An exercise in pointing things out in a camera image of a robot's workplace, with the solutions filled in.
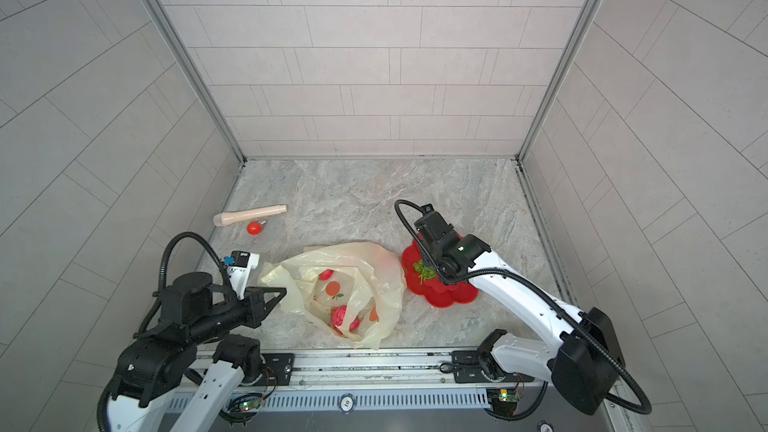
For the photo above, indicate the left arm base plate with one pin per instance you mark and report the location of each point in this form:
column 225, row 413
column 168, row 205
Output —
column 269, row 370

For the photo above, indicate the small red ball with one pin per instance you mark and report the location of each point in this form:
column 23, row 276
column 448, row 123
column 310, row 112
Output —
column 254, row 228

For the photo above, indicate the wooden rolling pin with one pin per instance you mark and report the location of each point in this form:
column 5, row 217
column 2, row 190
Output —
column 226, row 219

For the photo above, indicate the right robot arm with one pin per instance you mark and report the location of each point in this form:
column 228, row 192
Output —
column 575, row 351

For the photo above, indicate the green grape bunch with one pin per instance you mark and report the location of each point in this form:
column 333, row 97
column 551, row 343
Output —
column 424, row 272

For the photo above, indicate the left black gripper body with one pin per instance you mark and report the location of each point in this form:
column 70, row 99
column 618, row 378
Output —
column 250, row 309

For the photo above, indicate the red flower-shaped bowl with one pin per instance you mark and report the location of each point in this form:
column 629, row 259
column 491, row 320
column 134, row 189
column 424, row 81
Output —
column 434, row 291

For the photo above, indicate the cream plastic bag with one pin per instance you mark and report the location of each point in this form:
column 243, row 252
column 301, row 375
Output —
column 365, row 277

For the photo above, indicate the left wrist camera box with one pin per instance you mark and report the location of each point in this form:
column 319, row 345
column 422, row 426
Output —
column 240, row 265

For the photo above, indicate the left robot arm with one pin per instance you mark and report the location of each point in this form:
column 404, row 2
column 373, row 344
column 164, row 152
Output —
column 194, row 338

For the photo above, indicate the aluminium mounting rail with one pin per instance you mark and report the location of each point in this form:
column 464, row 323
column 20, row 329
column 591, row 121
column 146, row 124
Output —
column 410, row 372

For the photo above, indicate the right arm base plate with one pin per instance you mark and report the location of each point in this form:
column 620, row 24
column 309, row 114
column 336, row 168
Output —
column 465, row 367

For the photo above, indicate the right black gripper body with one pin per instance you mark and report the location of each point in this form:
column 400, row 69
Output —
column 433, row 253

